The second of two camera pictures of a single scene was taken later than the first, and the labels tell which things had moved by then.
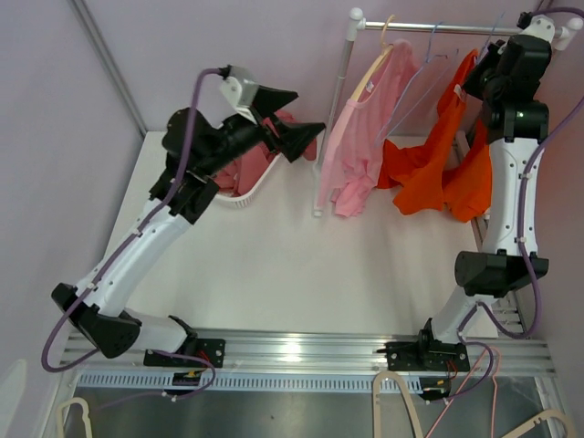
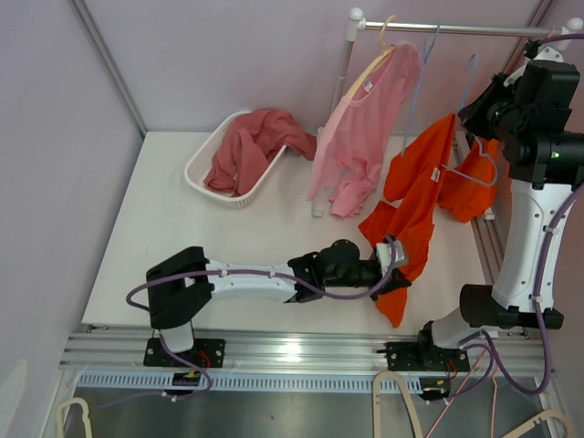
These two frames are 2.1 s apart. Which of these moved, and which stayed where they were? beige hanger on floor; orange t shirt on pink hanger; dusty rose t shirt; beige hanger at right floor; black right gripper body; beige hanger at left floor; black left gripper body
Moved: black left gripper body; black right gripper body
Stayed: beige hanger on floor; dusty rose t shirt; beige hanger at right floor; orange t shirt on pink hanger; beige hanger at left floor
